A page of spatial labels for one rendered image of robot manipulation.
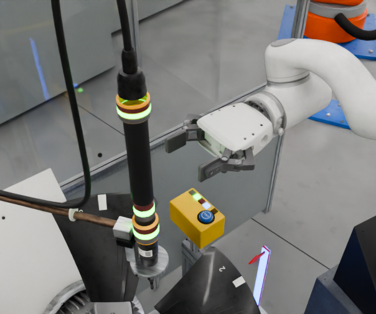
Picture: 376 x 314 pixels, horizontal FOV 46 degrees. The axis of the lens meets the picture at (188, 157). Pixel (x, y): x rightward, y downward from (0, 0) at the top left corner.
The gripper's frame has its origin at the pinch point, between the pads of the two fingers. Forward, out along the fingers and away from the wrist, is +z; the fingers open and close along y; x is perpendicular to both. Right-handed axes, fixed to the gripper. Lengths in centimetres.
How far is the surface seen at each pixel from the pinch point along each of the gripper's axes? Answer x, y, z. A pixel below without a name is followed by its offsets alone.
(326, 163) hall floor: -166, 75, -183
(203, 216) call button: -57, 25, -26
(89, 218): -11.2, 7.8, 15.5
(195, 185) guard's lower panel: -103, 70, -60
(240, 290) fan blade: -50, -3, -14
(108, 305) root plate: -39.3, 7.4, 15.9
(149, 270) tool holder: -19.6, -2.2, 10.4
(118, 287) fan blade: -34.8, 7.1, 12.9
